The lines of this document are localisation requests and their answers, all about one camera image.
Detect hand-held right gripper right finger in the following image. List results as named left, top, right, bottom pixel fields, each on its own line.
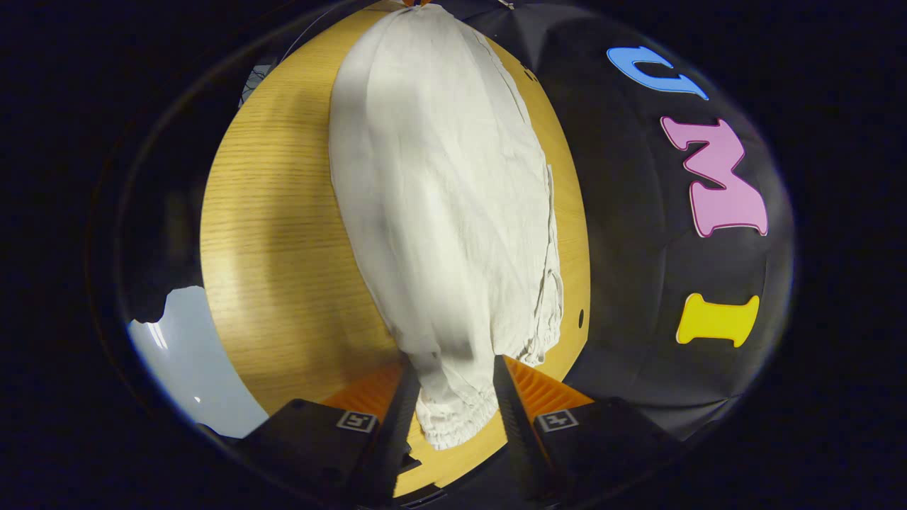
left=494, top=354, right=685, bottom=507

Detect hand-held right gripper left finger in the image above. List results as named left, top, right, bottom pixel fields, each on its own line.
left=237, top=354, right=424, bottom=509

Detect white jeans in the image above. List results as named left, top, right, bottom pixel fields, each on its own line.
left=328, top=4, right=565, bottom=451

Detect black backdrop cloth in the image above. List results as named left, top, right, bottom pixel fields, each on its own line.
left=439, top=0, right=796, bottom=441

